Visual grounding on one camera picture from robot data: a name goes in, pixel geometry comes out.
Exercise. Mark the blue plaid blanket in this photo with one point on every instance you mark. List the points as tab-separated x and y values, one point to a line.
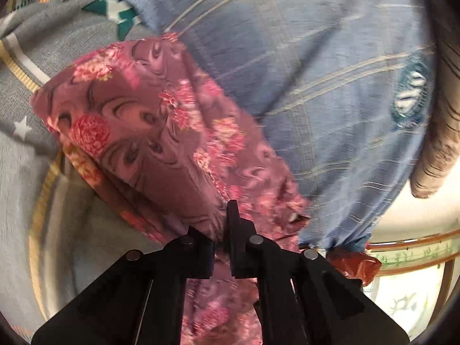
287	61

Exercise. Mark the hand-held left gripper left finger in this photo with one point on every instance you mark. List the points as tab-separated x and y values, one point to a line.
194	255

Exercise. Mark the beige striped quilt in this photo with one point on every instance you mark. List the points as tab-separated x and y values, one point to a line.
442	143

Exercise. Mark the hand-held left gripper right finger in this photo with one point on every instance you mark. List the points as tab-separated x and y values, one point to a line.
240	248

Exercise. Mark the grey star print bedsheet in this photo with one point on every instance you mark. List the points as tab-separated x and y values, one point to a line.
28	172

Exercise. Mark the pink floral garment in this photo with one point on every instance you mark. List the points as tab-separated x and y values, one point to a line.
151	125

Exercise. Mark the wooden framed painted panel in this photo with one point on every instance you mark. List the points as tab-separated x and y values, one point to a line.
413	248

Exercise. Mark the red plastic bag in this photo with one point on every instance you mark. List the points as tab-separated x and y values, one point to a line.
354	266

